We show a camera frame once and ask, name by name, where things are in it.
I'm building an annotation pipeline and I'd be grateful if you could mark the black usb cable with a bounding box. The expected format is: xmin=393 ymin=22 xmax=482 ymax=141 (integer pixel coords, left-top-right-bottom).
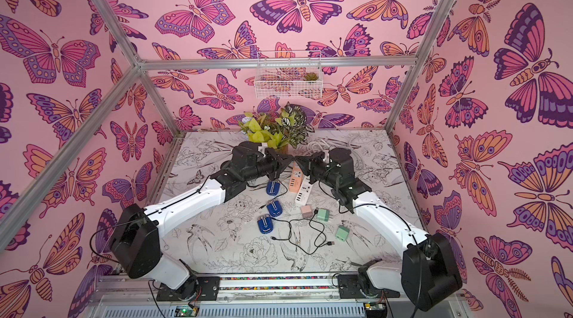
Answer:
xmin=250 ymin=178 xmax=305 ymax=242
xmin=272 ymin=212 xmax=336 ymax=255

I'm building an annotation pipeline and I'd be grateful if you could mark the pink power strip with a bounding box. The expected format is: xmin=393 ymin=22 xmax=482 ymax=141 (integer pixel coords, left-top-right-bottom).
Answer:
xmin=288 ymin=166 xmax=304 ymax=193

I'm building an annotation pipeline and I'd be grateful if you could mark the green charger adapter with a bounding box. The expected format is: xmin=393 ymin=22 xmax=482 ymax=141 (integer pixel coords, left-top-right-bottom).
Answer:
xmin=315 ymin=209 xmax=330 ymax=223
xmin=335 ymin=226 xmax=350 ymax=242

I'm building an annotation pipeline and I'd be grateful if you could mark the potted green plant glass vase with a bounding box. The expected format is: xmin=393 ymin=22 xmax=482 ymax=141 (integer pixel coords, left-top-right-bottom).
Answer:
xmin=239 ymin=103 xmax=314 ymax=154

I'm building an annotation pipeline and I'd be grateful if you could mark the green charger adapter lower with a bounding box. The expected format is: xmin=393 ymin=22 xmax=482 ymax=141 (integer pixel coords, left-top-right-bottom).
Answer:
xmin=335 ymin=226 xmax=350 ymax=242

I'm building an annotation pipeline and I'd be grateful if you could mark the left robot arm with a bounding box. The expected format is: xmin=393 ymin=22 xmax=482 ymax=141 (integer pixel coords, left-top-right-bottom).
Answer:
xmin=109 ymin=141 xmax=294 ymax=300

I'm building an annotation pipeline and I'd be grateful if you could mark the white power strip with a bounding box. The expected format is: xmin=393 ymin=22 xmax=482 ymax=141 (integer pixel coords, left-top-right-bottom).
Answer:
xmin=295 ymin=176 xmax=313 ymax=206

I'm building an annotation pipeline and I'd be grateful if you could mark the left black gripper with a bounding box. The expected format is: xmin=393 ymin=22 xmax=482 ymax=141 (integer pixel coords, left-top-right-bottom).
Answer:
xmin=242 ymin=149 xmax=295 ymax=185

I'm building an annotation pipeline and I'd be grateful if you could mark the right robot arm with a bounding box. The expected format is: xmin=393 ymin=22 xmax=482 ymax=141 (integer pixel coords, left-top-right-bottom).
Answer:
xmin=295 ymin=147 xmax=463 ymax=312

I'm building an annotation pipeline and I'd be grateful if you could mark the white wire basket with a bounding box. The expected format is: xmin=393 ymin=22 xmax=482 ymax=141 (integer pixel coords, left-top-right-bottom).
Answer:
xmin=252 ymin=50 xmax=324 ymax=100

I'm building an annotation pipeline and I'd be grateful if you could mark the green charger adapter upper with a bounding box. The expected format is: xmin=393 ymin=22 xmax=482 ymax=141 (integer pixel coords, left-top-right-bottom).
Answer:
xmin=315 ymin=209 xmax=330 ymax=223

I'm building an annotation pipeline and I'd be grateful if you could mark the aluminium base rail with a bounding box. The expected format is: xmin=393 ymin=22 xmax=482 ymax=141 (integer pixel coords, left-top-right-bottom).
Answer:
xmin=82 ymin=273 xmax=472 ymax=317

